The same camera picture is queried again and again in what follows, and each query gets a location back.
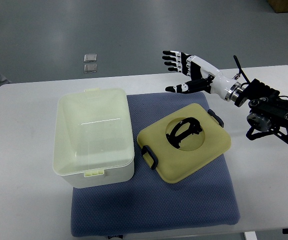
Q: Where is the silver floor plate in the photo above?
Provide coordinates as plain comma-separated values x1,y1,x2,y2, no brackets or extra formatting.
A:
84,53,97,63
84,63,97,73

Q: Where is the yellow box lid with handle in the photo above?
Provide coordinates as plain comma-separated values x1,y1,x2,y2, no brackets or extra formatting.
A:
137,103,231,184

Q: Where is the blue textured mat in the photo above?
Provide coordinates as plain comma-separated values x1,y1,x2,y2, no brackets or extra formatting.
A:
70,90,241,237

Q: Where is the brown cardboard box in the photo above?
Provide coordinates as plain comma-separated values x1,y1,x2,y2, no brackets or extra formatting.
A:
267,0,288,13

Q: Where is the upper silver floor plate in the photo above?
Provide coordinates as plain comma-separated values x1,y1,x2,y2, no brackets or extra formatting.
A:
84,53,97,63

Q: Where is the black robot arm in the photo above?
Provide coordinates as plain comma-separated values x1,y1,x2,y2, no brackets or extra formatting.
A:
231,55,288,144

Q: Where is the white storage box base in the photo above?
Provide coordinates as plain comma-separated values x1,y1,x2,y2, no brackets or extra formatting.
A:
53,88,135,189

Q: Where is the lower silver floor plate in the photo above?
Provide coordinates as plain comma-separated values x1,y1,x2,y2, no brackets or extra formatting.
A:
84,63,97,73

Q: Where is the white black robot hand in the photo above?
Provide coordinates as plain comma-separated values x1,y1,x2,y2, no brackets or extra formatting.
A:
162,50,242,101

